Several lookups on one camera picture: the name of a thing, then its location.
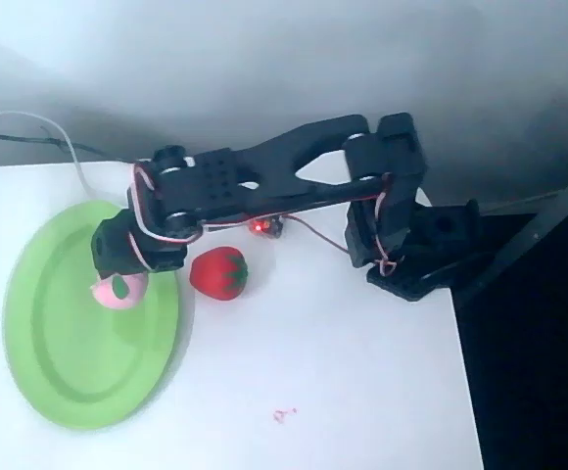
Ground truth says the green oval plastic plate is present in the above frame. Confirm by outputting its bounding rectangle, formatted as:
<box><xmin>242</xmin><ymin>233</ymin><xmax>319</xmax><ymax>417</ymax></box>
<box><xmin>2</xmin><ymin>200</ymin><xmax>183</xmax><ymax>432</ymax></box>

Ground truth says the white usb cable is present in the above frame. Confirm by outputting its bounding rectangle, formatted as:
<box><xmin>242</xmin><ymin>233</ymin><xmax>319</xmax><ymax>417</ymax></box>
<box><xmin>0</xmin><ymin>111</ymin><xmax>123</xmax><ymax>203</ymax></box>

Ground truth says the black power cable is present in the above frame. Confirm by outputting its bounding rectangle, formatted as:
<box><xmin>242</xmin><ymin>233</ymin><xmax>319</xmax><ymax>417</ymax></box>
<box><xmin>0</xmin><ymin>130</ymin><xmax>136</xmax><ymax>164</ymax></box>

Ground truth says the controller board with red light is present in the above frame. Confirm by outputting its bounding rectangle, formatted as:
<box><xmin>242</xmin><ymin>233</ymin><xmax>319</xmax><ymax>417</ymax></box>
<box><xmin>248</xmin><ymin>214</ymin><xmax>285</xmax><ymax>241</ymax></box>

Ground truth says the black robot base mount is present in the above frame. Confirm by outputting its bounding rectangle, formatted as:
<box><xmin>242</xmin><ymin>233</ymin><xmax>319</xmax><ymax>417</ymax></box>
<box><xmin>365</xmin><ymin>198</ymin><xmax>482</xmax><ymax>304</ymax></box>

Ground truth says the red toy strawberry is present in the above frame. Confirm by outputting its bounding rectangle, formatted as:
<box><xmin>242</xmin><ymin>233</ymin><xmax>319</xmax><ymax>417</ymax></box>
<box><xmin>189</xmin><ymin>247</ymin><xmax>251</xmax><ymax>301</ymax></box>

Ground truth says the pink toy peach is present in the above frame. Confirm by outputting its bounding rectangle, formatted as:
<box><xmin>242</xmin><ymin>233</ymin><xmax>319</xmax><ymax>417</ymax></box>
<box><xmin>91</xmin><ymin>271</ymin><xmax>149</xmax><ymax>311</ymax></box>

